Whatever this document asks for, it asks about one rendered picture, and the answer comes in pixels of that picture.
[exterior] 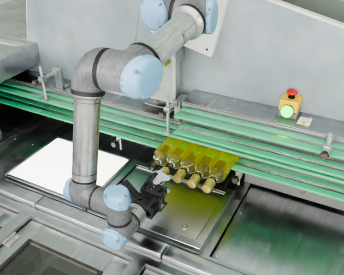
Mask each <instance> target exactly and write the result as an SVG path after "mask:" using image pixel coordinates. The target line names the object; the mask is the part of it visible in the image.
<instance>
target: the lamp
mask: <svg viewBox="0 0 344 275"><path fill-rule="evenodd" d="M293 112H294V109H293V107H292V106H291V105H288V104H287V105H284V106H283V107H282V109H281V115H282V116H283V117H286V118H288V117H290V116H291V115H292V114H293Z"/></svg>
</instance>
